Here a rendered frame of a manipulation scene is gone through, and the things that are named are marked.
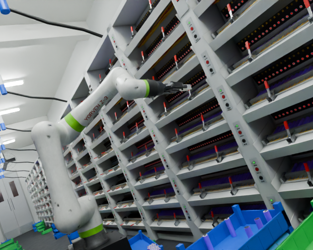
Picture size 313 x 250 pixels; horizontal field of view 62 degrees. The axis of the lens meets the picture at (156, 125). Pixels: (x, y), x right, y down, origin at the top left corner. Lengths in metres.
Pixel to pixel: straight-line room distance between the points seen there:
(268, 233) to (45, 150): 0.94
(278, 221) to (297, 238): 0.14
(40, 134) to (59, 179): 0.22
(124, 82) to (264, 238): 0.85
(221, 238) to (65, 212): 0.66
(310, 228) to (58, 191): 0.96
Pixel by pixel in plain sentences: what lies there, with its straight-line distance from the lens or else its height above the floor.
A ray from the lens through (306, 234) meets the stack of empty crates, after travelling 0.83.
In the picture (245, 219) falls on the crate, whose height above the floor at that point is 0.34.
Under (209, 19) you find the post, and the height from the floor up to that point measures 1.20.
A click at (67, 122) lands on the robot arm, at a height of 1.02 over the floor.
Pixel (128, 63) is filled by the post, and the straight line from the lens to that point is 1.92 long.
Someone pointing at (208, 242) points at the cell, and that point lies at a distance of 0.93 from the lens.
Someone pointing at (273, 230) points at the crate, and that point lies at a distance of 0.90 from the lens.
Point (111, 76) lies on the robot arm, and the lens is 1.37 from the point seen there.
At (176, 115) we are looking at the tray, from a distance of 1.60.
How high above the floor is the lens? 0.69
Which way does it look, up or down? 6 degrees up
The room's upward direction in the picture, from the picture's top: 23 degrees counter-clockwise
